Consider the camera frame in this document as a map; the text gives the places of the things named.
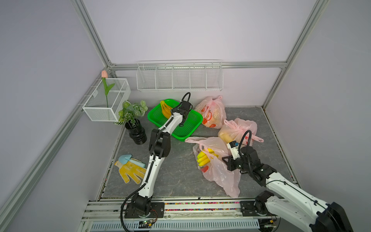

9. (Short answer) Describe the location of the printed pink plastic bag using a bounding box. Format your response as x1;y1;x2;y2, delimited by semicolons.
195;95;227;129
218;118;264;146

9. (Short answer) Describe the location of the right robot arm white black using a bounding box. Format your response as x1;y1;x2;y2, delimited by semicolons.
222;141;353;232

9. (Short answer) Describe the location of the green plastic basket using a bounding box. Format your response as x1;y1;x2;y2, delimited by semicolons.
147;104;203;142

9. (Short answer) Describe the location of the black plant vase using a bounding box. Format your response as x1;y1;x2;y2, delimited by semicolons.
125;119;147;145

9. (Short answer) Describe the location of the plain pink plastic bag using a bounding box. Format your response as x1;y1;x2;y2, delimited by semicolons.
185;137;241;198

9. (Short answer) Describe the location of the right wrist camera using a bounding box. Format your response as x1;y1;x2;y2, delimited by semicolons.
227;141;240;160

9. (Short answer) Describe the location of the pink artificial tulip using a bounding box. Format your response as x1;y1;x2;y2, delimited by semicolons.
101;70;115;107

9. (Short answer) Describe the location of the yellow banana bunch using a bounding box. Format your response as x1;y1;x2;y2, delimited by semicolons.
197;148;218;167
160;101;172;119

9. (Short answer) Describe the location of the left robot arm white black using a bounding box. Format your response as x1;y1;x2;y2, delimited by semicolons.
127;100;193;217

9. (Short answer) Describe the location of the white wire shelf back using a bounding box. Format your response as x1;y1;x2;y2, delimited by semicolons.
136;60;224;91

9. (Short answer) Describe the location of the yellow white work glove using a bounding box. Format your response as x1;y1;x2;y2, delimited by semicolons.
115;161;146;185

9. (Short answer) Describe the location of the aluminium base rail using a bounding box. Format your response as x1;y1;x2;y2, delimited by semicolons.
81;198;325;232

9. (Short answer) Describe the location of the white wire basket left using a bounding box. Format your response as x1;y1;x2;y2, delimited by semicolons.
82;78;131;122

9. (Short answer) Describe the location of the green potted plant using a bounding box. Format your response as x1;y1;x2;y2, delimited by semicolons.
114;100;148;128

